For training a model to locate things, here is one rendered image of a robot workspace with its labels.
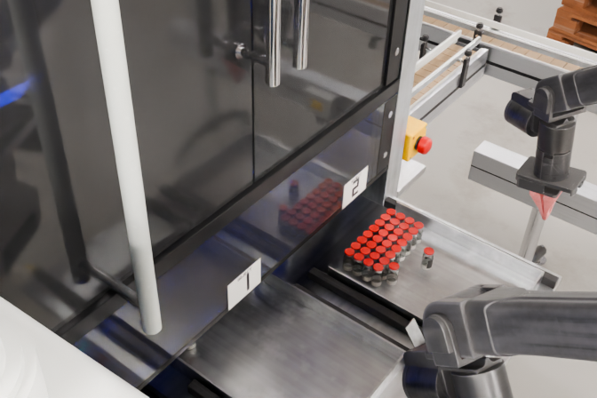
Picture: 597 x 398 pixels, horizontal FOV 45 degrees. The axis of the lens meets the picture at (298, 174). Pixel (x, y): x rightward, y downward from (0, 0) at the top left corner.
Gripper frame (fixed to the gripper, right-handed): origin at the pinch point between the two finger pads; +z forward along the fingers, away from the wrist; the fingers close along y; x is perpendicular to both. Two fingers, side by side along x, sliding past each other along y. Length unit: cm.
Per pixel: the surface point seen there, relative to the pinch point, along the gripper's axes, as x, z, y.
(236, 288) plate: 43, 1, 36
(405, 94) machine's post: -9.5, -11.1, 34.1
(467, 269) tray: 0.7, 19.3, 14.0
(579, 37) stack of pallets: -270, 91, 79
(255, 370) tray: 46, 16, 32
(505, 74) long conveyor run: -81, 19, 43
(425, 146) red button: -16.0, 4.7, 33.1
